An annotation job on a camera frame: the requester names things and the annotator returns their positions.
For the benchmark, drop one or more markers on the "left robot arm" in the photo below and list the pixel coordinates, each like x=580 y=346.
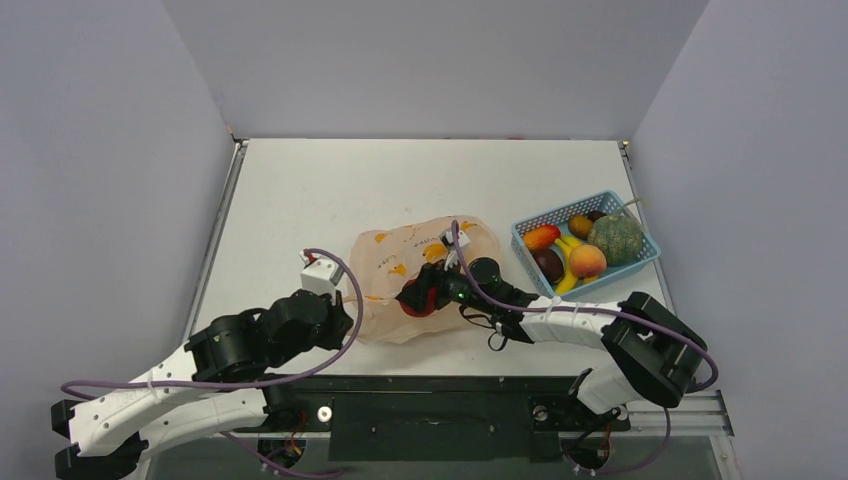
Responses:
x=227 y=376

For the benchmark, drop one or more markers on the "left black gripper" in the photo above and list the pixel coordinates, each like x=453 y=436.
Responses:
x=341 y=322

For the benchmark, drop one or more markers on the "peach coloured fake peach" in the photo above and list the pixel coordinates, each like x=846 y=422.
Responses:
x=587 y=261

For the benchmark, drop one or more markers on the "light blue plastic basket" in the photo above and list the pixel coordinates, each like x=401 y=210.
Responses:
x=606 y=201

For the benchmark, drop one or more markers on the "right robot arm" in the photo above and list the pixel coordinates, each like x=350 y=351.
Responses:
x=654 y=356

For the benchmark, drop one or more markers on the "orange red fake mango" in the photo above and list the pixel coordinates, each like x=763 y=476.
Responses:
x=541 y=237

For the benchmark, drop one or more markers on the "bright red fake apple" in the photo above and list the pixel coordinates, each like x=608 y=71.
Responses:
x=418 y=298

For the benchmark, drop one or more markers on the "dark red fake apple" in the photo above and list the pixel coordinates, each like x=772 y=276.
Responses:
x=550 y=265

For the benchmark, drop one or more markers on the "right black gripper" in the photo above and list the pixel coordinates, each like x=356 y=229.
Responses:
x=424 y=287

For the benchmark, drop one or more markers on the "dark red fake fruit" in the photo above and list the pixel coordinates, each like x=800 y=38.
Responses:
x=595 y=215

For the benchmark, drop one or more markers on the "yellow fake banana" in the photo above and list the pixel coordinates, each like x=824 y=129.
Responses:
x=567 y=244
x=570 y=281

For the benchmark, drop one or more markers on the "orange plastic bag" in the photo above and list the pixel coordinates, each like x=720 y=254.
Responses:
x=384 y=261

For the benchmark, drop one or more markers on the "green netted fake melon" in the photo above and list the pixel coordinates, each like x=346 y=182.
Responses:
x=619 y=237

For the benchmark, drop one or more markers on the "orange fake fruit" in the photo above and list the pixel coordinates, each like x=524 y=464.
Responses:
x=580 y=226

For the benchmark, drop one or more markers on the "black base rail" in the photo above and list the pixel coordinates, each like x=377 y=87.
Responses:
x=439 y=418

